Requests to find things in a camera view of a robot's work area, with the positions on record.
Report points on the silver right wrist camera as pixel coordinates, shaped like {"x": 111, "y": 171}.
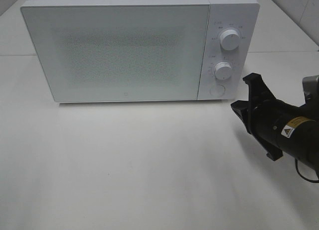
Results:
{"x": 311, "y": 88}

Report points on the white microwave door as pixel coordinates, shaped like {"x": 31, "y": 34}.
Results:
{"x": 119, "y": 53}

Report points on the round white door button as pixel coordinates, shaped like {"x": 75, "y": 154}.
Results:
{"x": 217, "y": 91}

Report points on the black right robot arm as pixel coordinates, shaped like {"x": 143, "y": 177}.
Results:
{"x": 304, "y": 143}

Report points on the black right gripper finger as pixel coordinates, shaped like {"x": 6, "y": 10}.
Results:
{"x": 254, "y": 82}
{"x": 241, "y": 108}

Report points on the white microwave oven body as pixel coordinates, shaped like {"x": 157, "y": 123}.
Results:
{"x": 239, "y": 14}

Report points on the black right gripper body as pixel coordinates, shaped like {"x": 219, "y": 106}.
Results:
{"x": 269, "y": 120}

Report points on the lower white timer knob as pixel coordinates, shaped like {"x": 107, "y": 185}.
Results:
{"x": 223, "y": 71}

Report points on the upper white power knob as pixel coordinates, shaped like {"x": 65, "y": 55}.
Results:
{"x": 229, "y": 39}

